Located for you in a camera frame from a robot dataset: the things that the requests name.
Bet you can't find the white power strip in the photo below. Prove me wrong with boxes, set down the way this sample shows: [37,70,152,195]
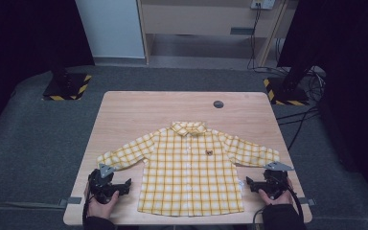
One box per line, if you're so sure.
[250,0,277,11]

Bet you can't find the black floor cable bundle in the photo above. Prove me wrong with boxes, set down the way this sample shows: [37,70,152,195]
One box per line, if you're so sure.
[252,65,328,151]

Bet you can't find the black stand base hazard stripes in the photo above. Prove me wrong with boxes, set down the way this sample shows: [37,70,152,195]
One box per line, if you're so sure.
[41,47,93,102]
[263,57,314,106]

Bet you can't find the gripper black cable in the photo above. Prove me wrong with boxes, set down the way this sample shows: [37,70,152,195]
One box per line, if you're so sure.
[81,194,94,226]
[252,183,305,224]

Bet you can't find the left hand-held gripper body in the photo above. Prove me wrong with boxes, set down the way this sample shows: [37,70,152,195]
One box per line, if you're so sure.
[88,162,123,204]

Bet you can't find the white panel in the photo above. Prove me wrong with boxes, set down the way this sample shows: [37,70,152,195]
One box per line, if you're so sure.
[74,0,147,59]

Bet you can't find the grey tape piece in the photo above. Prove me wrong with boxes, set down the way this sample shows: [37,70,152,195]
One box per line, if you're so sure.
[296,196,317,207]
[57,196,83,208]

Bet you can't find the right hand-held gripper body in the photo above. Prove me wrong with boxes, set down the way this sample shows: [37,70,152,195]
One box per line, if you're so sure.
[258,161,295,201]

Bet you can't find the person's right hand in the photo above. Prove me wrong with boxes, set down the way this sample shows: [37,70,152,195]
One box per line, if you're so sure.
[258,177,295,206]

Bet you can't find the yellow plaid shirt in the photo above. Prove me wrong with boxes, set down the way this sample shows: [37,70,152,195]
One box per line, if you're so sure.
[96,120,281,218]

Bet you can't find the black hanging power cable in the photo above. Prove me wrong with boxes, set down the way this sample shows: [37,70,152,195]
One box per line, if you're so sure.
[246,3,264,70]

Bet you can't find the light wooden shelf unit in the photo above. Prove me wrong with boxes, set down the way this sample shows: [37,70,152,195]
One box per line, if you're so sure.
[136,0,291,67]

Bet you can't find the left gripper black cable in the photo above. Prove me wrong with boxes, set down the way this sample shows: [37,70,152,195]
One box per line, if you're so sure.
[81,194,94,226]

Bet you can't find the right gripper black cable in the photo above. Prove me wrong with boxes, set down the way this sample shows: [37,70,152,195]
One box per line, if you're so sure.
[252,183,305,224]

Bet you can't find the black curtain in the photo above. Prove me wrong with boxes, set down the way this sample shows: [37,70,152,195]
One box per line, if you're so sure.
[0,0,96,143]
[277,0,368,209]

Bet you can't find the person's left hand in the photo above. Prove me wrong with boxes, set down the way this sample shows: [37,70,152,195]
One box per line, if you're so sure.
[83,181,121,220]

